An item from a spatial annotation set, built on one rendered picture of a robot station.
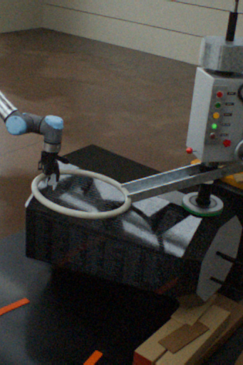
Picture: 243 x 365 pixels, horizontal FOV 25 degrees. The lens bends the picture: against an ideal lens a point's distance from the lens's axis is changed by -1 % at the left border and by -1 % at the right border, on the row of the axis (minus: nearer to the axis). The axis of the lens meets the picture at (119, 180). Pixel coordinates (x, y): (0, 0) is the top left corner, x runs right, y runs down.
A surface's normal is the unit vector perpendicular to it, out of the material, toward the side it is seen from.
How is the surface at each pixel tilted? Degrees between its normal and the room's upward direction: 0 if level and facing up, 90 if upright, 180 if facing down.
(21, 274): 0
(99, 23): 90
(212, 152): 90
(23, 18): 90
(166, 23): 90
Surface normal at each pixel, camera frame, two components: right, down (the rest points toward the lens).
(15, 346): 0.08, -0.90
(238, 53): 0.24, 0.44
